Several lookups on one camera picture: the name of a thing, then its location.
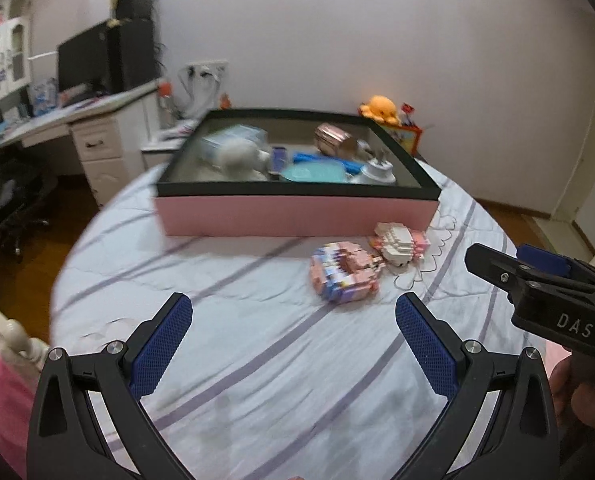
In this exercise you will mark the cream wooden rail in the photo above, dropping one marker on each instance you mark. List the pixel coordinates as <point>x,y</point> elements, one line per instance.
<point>12,335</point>

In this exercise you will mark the cream ornament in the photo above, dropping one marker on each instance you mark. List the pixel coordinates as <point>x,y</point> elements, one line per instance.
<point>113,10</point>

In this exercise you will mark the pink and purple block toy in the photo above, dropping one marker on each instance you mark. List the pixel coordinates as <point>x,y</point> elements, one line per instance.
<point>345,272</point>

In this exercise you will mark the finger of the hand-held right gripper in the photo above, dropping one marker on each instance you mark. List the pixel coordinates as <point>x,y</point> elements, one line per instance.
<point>492,265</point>
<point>542,257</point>

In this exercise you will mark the white figurine toy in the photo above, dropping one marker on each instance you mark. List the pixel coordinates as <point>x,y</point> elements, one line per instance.
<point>240,157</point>

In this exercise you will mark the clear plastic case green label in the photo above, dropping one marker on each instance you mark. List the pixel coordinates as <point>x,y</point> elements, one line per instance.
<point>232,137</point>

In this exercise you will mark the light blue plastic stick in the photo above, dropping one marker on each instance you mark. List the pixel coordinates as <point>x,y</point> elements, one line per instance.
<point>322,159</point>

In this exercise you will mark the packets on cabinet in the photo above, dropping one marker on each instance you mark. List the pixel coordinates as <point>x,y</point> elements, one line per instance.
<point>177,130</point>

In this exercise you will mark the black speaker box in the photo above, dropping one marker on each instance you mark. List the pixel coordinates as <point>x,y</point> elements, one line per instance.
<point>132,2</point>

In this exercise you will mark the teal egg-shaped case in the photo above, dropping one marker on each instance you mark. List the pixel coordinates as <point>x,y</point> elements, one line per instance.
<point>310,173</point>

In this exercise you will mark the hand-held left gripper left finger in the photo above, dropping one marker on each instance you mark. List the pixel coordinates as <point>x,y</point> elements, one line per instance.
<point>160,345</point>

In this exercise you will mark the white striped tablecloth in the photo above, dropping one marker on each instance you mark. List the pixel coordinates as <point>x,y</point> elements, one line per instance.
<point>227,285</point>

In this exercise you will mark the pink box with black rim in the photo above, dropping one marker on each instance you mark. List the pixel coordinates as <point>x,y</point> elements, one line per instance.
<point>287,215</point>

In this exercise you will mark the orange octopus plush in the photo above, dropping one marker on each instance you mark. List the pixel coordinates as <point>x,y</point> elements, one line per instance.
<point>382,109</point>

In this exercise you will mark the small toy figures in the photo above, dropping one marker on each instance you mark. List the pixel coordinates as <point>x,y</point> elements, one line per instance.
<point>408,112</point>

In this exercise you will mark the white glass-door cabinet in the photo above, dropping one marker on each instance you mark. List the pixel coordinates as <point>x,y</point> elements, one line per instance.
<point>5,55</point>

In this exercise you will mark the white and pink block toy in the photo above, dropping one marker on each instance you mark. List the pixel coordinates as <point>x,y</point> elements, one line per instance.
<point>400,242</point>

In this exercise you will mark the small white cabinet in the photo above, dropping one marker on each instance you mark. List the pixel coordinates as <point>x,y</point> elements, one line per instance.
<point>157,152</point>

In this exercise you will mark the person's right hand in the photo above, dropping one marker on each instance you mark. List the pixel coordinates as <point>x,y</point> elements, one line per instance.
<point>577,402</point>

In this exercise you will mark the orange storage crate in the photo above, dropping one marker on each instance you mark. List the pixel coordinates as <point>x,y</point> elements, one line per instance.
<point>405,137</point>

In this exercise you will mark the white desk with drawers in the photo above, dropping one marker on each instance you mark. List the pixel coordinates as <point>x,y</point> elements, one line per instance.
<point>102,150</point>

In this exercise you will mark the clear bottle orange cap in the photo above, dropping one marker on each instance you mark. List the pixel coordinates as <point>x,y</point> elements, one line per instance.
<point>166,102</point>

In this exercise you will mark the black computer tower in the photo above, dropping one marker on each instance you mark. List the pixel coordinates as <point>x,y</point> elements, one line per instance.
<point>130,52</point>

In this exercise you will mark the blue display box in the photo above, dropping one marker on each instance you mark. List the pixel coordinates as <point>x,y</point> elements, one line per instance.
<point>45,95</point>

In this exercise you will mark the white wall outlet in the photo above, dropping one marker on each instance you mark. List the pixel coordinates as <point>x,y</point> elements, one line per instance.
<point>207,67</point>

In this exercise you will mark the rose gold cylinder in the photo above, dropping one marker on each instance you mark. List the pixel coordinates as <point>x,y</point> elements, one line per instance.
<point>335,139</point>

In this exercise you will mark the black office chair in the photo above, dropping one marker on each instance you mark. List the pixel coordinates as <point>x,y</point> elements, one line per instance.
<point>20,195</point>

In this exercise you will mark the orange snack bag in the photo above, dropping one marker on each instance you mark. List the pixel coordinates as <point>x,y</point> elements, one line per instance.
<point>225,101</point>

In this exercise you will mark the pink cloth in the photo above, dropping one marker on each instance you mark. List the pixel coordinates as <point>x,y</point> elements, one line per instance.
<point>2,410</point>

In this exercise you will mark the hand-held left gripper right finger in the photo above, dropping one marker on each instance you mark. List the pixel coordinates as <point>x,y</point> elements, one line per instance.
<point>425,345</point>

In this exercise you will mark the black computer monitor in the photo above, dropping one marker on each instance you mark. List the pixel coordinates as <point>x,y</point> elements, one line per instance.
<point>80,62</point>

